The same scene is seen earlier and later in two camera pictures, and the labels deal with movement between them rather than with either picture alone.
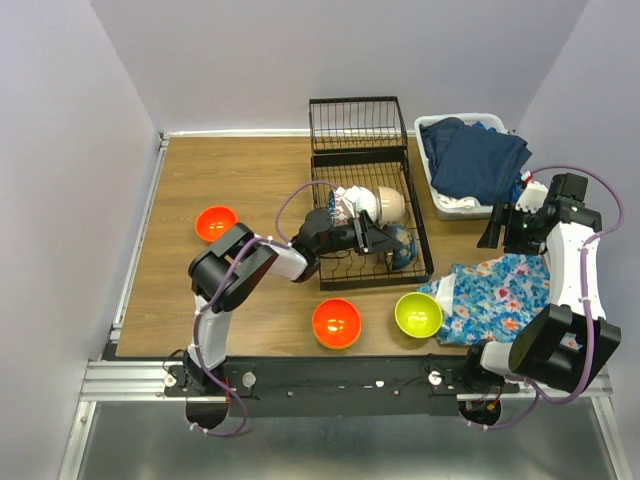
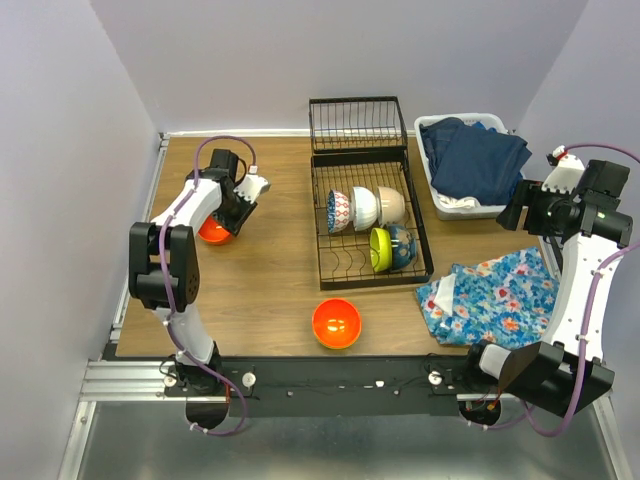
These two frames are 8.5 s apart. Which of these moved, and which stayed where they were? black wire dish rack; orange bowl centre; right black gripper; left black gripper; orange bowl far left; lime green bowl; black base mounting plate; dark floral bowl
Moved: lime green bowl; left black gripper; right black gripper
Stayed: black wire dish rack; orange bowl far left; orange bowl centre; black base mounting plate; dark floral bowl
